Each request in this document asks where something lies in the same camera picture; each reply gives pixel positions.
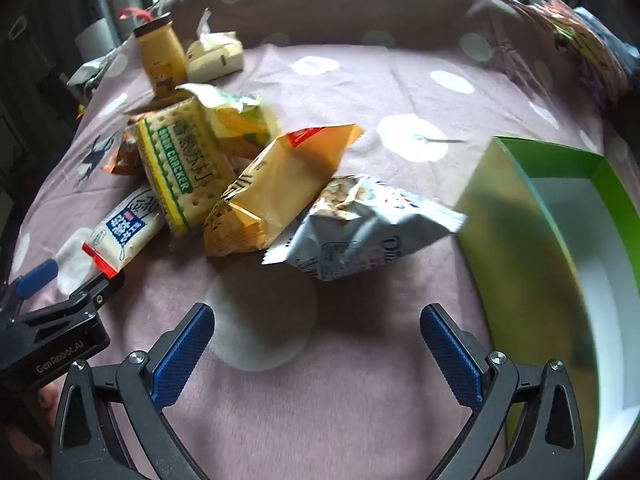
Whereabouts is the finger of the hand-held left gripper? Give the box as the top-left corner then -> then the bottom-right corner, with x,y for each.
0,259 -> 60,322
10,270 -> 126,333

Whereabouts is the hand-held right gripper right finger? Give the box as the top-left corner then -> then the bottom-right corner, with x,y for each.
419,303 -> 587,480

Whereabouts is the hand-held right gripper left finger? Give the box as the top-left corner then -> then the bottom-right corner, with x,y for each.
50,302 -> 217,480

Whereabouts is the small white red-tipped packet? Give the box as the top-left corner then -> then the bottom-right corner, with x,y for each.
81,185 -> 166,278

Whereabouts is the green cardboard box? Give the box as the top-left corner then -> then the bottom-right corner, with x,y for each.
450,135 -> 640,480

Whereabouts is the white and blue oat packet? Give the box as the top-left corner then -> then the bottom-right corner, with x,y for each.
261,174 -> 468,283

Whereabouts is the person's left hand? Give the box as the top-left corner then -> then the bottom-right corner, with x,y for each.
0,377 -> 68,480

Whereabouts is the orange cartoon snack packet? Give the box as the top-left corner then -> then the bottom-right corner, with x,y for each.
102,127 -> 146,177

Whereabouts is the green striped cracker packet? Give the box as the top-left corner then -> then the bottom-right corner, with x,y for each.
127,97 -> 238,238

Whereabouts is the large orange-yellow snack packet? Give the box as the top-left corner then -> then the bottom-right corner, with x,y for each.
202,123 -> 366,258

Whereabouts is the grey plastic bag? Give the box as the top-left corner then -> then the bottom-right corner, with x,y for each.
65,42 -> 126,106

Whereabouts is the green and yellow corn packet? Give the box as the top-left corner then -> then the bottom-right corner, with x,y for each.
175,82 -> 281,161

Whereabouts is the yellow bear print bottle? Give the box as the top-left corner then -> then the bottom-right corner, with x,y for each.
120,7 -> 188,101

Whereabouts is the white roll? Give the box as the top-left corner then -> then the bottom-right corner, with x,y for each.
74,17 -> 123,58

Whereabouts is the pale yellow tissue pack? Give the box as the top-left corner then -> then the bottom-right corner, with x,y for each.
185,8 -> 246,83

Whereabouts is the pink polka dot blanket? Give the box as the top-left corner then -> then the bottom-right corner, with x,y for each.
7,0 -> 640,480

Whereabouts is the colourful printed cloth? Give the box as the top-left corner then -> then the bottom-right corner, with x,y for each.
525,0 -> 631,106

